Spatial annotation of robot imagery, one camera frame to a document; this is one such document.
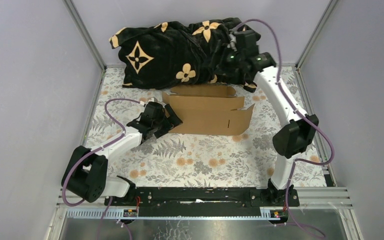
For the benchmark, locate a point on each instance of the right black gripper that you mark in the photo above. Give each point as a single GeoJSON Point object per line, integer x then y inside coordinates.
{"type": "Point", "coordinates": [222, 70]}

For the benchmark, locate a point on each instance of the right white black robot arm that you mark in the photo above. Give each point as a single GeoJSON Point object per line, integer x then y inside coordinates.
{"type": "Point", "coordinates": [297, 126]}

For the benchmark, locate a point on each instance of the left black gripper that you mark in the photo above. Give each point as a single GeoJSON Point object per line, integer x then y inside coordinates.
{"type": "Point", "coordinates": [174, 121]}

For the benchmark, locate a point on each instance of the aluminium frame rail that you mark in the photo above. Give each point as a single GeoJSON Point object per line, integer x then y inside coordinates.
{"type": "Point", "coordinates": [311, 198]}

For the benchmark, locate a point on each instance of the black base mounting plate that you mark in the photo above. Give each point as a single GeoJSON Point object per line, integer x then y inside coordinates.
{"type": "Point", "coordinates": [205, 201]}

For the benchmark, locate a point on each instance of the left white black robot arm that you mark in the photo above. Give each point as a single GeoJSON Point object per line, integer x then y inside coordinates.
{"type": "Point", "coordinates": [86, 172]}

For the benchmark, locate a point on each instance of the black blanket with tan flowers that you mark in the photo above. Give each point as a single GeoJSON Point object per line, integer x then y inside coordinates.
{"type": "Point", "coordinates": [170, 54]}

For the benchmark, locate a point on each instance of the brown cardboard box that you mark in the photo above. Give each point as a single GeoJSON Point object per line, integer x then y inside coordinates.
{"type": "Point", "coordinates": [209, 110]}

